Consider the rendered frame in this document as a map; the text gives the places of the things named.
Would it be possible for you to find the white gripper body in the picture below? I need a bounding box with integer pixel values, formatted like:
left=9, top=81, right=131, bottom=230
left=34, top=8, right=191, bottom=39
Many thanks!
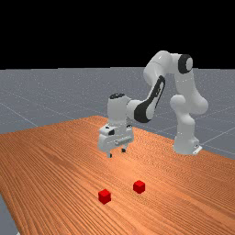
left=97, top=123, right=135, bottom=153

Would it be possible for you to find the red cube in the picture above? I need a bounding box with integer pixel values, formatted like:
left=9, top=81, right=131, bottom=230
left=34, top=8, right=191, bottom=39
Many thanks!
left=97, top=188, right=112, bottom=206
left=132, top=179, right=146, bottom=195

